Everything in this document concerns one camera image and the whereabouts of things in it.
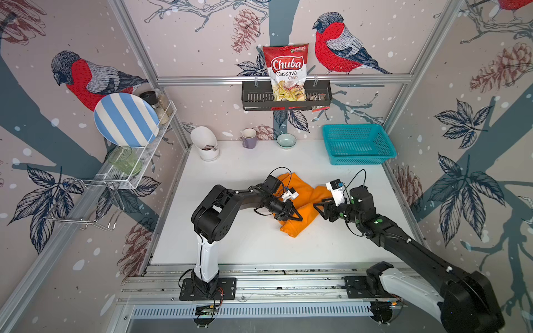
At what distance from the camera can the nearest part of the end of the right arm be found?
0.63m

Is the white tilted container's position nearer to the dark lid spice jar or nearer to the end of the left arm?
the dark lid spice jar

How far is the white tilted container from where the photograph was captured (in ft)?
3.56

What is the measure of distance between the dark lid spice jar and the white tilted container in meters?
0.23

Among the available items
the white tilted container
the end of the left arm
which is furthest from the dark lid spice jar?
the end of the left arm

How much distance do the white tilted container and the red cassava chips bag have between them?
0.43 m

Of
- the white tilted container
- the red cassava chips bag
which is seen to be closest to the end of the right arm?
the red cassava chips bag

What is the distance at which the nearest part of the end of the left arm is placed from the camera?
81 centimetres

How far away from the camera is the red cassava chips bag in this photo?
0.81 metres
